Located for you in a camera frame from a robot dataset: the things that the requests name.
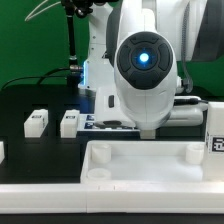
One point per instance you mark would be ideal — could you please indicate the white desk top tray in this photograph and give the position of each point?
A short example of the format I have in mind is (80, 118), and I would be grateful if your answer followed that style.
(144, 161)

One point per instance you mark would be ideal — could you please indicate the marker tag base plate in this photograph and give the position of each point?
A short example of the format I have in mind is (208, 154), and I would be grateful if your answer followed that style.
(86, 124)

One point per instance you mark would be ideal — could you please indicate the white left obstacle block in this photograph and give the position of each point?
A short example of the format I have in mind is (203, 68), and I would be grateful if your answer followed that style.
(2, 153)

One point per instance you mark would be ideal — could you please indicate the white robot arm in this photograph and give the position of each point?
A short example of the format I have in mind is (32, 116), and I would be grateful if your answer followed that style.
(133, 54)

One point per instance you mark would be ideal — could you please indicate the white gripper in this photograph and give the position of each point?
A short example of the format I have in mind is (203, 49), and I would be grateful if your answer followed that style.
(186, 111)

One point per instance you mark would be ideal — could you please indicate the white front obstacle bar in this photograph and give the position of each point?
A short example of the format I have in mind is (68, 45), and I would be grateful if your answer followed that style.
(108, 198)

